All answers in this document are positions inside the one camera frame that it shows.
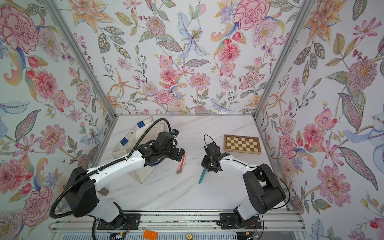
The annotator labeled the long pink utility knife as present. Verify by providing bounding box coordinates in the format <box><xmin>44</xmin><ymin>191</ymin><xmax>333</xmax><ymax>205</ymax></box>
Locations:
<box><xmin>177</xmin><ymin>153</ymin><xmax>187</xmax><ymax>174</ymax></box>

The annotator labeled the teal utility knife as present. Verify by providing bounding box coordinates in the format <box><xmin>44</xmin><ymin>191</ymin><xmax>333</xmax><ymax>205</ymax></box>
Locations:
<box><xmin>199</xmin><ymin>168</ymin><xmax>207</xmax><ymax>184</ymax></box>

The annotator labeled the blue knitted pouch handle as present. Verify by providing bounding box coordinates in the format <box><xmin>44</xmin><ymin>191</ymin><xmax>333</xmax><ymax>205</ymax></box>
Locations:
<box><xmin>123</xmin><ymin>119</ymin><xmax>160</xmax><ymax>161</ymax></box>

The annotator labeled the white canvas tote pouch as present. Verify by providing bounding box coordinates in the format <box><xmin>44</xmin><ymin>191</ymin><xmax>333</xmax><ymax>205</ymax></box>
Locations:
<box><xmin>111</xmin><ymin>117</ymin><xmax>154</xmax><ymax>184</ymax></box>

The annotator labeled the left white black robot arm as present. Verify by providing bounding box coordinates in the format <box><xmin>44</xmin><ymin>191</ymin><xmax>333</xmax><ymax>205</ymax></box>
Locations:
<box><xmin>65</xmin><ymin>129</ymin><xmax>185</xmax><ymax>229</ymax></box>

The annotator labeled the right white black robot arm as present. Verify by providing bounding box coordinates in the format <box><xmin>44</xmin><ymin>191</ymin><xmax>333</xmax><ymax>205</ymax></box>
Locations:
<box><xmin>201</xmin><ymin>143</ymin><xmax>286</xmax><ymax>228</ymax></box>

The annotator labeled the wooden folding chess board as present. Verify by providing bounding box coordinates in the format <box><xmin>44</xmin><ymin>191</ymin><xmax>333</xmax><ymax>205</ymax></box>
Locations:
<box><xmin>224</xmin><ymin>135</ymin><xmax>262</xmax><ymax>155</ymax></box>

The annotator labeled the orange tag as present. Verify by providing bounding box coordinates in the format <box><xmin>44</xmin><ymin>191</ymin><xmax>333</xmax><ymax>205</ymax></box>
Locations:
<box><xmin>143</xmin><ymin>230</ymin><xmax>159</xmax><ymax>240</ymax></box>

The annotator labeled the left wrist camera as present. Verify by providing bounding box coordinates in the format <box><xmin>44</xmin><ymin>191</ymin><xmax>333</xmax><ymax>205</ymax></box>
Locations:
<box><xmin>171</xmin><ymin>129</ymin><xmax>180</xmax><ymax>137</ymax></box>

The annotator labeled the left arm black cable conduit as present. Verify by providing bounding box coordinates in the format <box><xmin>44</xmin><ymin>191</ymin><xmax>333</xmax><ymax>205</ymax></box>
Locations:
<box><xmin>49</xmin><ymin>117</ymin><xmax>172</xmax><ymax>240</ymax></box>

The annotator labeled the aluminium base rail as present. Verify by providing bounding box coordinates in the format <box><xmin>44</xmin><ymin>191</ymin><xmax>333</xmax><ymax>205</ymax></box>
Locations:
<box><xmin>48</xmin><ymin>209</ymin><xmax>306</xmax><ymax>233</ymax></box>

